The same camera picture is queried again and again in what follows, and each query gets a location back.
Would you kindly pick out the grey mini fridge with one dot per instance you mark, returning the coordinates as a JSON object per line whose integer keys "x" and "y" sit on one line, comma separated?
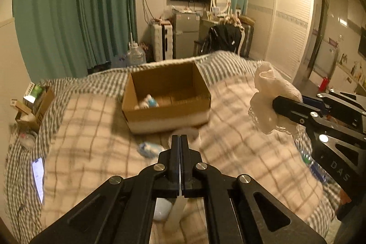
{"x": 185, "y": 32}

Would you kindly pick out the small open cardboard box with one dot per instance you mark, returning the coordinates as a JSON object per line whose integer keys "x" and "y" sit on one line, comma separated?
{"x": 34, "y": 112}

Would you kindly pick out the brown cardboard box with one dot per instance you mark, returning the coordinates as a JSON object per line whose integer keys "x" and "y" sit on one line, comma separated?
{"x": 168, "y": 89}

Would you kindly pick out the white and blue bottle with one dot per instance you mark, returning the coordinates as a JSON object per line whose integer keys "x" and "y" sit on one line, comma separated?
{"x": 151, "y": 102}

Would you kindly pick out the beige plaid blanket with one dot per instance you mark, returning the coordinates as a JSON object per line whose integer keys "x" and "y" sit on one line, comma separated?
{"x": 85, "y": 146}

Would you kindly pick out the wide green curtain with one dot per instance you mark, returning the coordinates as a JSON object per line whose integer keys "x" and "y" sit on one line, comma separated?
{"x": 74, "y": 9}

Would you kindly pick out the red canister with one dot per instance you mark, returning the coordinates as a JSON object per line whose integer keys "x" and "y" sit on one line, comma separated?
{"x": 323, "y": 84}

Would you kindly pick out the white ribbed suitcase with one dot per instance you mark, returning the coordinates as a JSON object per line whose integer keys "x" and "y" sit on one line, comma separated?
{"x": 162, "y": 41}

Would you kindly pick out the white sliding wardrobe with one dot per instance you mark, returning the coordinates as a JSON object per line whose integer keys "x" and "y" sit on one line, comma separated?
{"x": 284, "y": 21}

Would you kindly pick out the dark suitcase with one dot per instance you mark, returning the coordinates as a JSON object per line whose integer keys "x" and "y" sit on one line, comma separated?
{"x": 247, "y": 39}

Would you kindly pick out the clear plastic water bottle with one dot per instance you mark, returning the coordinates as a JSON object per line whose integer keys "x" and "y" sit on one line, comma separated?
{"x": 307, "y": 152}

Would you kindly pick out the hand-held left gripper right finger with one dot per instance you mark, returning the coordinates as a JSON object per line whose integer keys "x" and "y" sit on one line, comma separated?
{"x": 184, "y": 158}

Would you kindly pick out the green and white carton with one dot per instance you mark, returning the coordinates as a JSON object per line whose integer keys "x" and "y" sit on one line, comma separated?
{"x": 32, "y": 93}

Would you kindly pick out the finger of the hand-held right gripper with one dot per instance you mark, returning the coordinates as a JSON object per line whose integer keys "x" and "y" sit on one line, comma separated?
{"x": 344, "y": 106}
{"x": 291, "y": 109}

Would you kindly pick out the black jacket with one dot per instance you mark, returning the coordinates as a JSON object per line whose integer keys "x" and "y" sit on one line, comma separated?
{"x": 221, "y": 38}

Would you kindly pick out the white cloth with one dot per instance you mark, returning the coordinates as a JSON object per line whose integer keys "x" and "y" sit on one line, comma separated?
{"x": 267, "y": 84}

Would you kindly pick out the grey gingham bedsheet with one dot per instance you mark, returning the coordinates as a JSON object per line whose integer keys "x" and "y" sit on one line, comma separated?
{"x": 25, "y": 152}

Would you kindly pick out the lit smartphone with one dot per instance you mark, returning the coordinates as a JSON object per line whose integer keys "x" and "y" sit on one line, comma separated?
{"x": 38, "y": 178}

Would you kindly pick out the large clear water jug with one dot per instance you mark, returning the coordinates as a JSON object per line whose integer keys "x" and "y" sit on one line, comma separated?
{"x": 135, "y": 54}

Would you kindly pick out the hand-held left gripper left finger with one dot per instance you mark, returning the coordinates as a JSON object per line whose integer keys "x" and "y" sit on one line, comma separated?
{"x": 175, "y": 158}

